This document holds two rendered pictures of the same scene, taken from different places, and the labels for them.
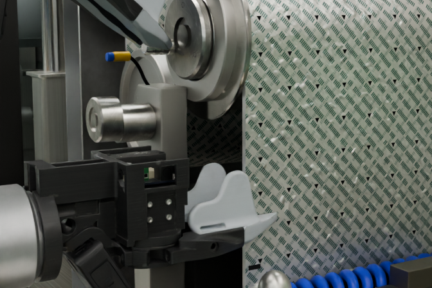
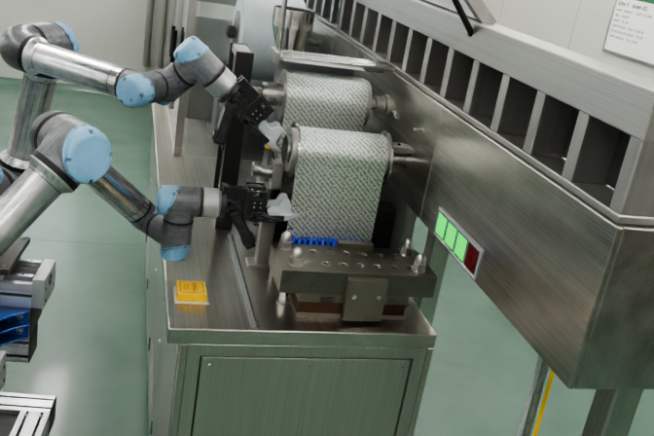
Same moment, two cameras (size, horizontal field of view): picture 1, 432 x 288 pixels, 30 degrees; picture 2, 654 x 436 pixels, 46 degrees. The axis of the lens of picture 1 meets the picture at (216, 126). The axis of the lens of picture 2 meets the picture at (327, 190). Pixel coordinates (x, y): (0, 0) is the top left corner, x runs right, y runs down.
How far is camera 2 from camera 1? 1.35 m
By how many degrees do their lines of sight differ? 17
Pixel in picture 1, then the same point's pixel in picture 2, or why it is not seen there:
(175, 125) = (278, 176)
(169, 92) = (277, 165)
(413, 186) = (359, 215)
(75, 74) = not seen: hidden behind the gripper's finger
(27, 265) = (215, 212)
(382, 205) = (345, 219)
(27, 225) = (216, 201)
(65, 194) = (230, 195)
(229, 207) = (281, 208)
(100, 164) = (241, 189)
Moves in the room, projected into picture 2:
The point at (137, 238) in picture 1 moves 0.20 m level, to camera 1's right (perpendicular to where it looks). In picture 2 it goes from (248, 211) to (323, 232)
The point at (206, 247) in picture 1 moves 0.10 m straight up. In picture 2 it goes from (269, 219) to (273, 182)
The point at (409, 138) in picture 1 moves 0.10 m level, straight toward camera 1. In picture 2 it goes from (359, 199) to (341, 206)
